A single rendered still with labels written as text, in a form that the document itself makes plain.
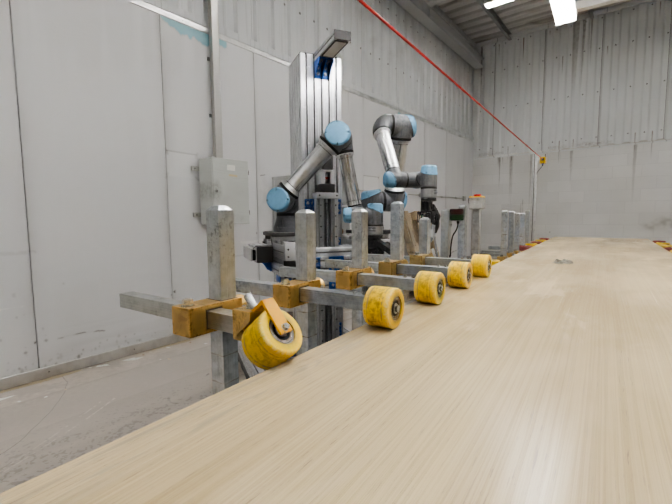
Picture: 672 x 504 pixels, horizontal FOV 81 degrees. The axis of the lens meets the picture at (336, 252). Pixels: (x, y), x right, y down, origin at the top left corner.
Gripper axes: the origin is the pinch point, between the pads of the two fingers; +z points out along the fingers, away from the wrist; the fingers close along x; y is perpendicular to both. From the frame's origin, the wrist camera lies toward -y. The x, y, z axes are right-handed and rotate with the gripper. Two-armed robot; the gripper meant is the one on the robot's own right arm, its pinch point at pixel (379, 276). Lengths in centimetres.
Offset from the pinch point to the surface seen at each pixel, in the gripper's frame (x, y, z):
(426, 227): 22.7, -32.7, -24.7
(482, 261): 28, -55, -13
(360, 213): 73, -33, -30
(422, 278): 78, -53, -14
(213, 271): 123, -31, -20
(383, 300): 103, -56, -14
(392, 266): 55, -34, -13
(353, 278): 79, -34, -12
